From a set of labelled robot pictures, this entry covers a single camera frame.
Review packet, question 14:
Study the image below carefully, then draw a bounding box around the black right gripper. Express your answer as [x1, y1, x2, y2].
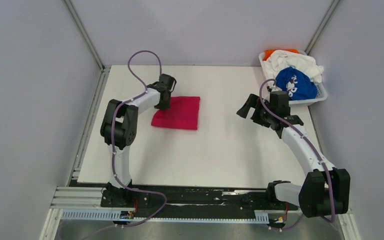
[236, 94, 275, 128]

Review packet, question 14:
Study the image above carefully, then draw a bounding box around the pink t-shirt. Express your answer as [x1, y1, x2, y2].
[151, 96, 201, 131]

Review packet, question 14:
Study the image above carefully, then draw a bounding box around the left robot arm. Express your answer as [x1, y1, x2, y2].
[100, 73, 177, 207]

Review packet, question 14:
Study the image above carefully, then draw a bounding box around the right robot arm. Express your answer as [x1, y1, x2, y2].
[236, 91, 351, 218]

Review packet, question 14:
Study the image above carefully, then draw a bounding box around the white t-shirt in basket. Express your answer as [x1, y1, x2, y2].
[259, 49, 324, 84]

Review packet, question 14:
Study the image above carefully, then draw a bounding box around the blue t-shirt in basket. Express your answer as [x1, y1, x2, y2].
[275, 66, 318, 101]

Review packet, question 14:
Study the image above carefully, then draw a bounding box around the orange t-shirt in basket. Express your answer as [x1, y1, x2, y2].
[261, 48, 300, 61]

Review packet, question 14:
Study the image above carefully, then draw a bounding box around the white perforated laundry basket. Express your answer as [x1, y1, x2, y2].
[258, 49, 328, 106]

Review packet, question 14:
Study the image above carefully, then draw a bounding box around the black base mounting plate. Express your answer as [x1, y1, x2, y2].
[100, 185, 298, 219]

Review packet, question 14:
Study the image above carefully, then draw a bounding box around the aluminium frame rail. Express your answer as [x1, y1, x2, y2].
[51, 183, 350, 219]

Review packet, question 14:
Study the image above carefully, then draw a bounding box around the white slotted cable duct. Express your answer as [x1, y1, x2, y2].
[61, 209, 269, 224]

